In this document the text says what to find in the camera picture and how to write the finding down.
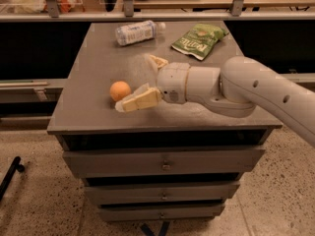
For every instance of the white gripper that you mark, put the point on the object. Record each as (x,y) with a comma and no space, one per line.
(171,81)

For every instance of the orange fruit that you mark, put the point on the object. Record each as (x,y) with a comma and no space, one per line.
(119,90)

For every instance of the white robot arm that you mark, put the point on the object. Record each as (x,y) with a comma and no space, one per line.
(235,89)

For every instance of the clear plastic water bottle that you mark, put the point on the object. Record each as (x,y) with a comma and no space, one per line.
(138,32)

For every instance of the green chip bag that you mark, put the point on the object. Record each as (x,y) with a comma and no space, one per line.
(199,41)

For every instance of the grey drawer cabinet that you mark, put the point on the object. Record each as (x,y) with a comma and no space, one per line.
(85,117)

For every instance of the top grey drawer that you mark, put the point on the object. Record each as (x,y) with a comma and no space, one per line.
(161,161)

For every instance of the grey drawer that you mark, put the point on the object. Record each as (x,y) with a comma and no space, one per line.
(161,161)
(168,212)
(159,193)

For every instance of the middle grey drawer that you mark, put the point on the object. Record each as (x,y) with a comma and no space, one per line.
(159,193)

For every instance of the bottom grey drawer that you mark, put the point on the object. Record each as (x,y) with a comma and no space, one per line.
(168,212)

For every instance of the black pole on floor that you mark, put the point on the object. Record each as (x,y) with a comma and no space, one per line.
(16,165)

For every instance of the metal shelf rail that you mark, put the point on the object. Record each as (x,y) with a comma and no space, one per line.
(164,10)

